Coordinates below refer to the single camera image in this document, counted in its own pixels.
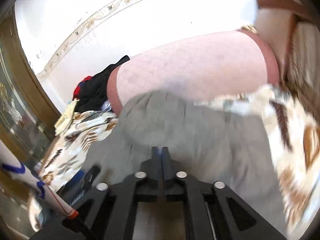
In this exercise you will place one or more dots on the large striped floral cushion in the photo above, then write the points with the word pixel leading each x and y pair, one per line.
pixel 305 62

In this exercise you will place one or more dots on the leaf printed fleece blanket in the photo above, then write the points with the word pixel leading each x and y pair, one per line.
pixel 295 130

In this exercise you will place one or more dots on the wooden glass door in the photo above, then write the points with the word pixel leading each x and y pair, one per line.
pixel 15 92

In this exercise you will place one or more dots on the pale yellow cloth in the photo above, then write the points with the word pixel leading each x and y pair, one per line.
pixel 66 116

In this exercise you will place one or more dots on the beige lace doily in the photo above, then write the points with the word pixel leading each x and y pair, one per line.
pixel 248 29

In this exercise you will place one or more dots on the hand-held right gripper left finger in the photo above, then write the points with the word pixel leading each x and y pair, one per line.
pixel 156 156

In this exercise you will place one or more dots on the red cloth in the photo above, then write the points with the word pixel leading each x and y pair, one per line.
pixel 80 87

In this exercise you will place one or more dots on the red woven sofa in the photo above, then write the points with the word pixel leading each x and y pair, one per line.
pixel 271 60

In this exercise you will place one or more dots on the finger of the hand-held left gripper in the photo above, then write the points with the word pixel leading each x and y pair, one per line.
pixel 90 177

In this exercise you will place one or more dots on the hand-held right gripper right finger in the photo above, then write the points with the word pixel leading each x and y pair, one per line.
pixel 165 156

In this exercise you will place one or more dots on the black garment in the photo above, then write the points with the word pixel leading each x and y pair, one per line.
pixel 100 87

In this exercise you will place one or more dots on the grey puffer jacket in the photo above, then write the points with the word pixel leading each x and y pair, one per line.
pixel 200 135

